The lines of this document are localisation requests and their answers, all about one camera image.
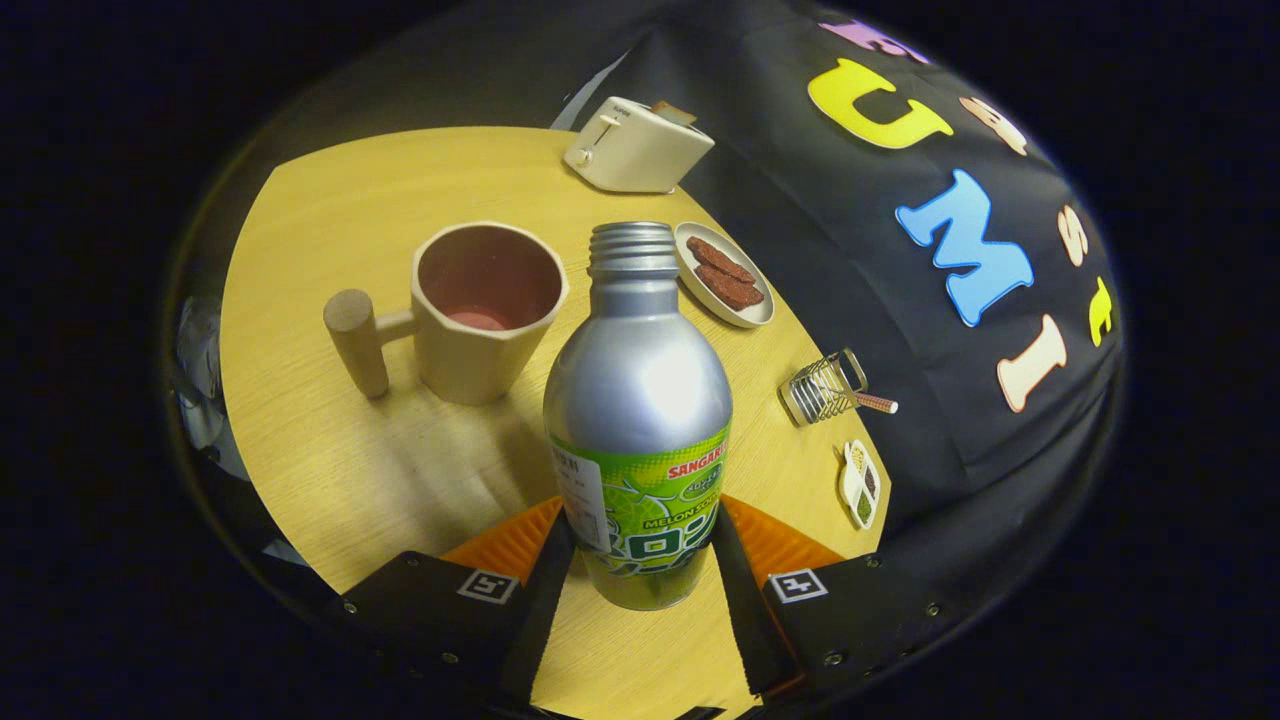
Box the white round plate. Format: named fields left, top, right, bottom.
left=673, top=221, right=776, bottom=329

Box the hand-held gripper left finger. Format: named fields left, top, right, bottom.
left=335, top=497, right=577, bottom=706

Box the white divided bean dish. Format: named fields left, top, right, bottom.
left=839, top=439, right=882, bottom=531

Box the metal wire basket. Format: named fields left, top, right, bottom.
left=779, top=348, right=869, bottom=428

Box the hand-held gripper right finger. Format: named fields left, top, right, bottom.
left=712, top=495, right=961, bottom=701

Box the brown meat slice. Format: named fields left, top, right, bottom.
left=686, top=236, right=758, bottom=284
left=695, top=263, right=766, bottom=311

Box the silver juice bottle green label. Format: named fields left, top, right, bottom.
left=543, top=221, right=734, bottom=612

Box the wooden table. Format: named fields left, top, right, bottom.
left=220, top=126, right=893, bottom=720

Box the beige cup wooden handle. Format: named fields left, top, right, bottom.
left=323, top=221, right=570, bottom=407

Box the white toaster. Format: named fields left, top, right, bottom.
left=563, top=96, right=716, bottom=194

